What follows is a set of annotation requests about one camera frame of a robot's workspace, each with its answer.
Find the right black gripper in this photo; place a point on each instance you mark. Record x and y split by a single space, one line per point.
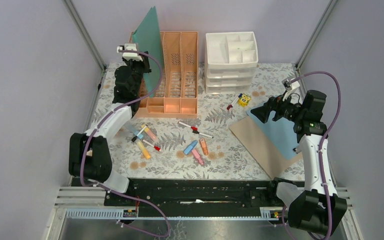
274 104

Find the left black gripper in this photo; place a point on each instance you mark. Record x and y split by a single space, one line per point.
145 63

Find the light blue folder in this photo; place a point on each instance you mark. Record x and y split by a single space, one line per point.
279 132

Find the teal folder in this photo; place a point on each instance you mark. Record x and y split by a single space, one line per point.
147 36

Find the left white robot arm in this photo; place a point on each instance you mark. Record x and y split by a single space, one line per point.
89 154

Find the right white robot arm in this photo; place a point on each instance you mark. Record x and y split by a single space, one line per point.
317 209

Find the floral patterned desk mat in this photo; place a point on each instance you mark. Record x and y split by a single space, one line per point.
228 159

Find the yellow owl eraser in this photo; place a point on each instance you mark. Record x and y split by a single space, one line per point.
243 99

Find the blue cap whiteboard marker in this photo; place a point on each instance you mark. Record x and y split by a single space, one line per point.
235 99

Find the orange plastic file organizer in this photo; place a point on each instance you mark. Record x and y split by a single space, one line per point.
177 95

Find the black cap marker left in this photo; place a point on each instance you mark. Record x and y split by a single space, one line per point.
138 134

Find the white plastic drawer unit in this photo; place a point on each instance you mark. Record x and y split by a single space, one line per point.
231 60

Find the yellow highlighter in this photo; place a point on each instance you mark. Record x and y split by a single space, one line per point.
143 149

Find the black cap white marker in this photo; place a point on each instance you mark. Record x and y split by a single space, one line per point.
202 134

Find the orange highlighter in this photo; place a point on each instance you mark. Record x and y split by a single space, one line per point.
204 146

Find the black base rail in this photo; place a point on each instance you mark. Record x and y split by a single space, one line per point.
197 198

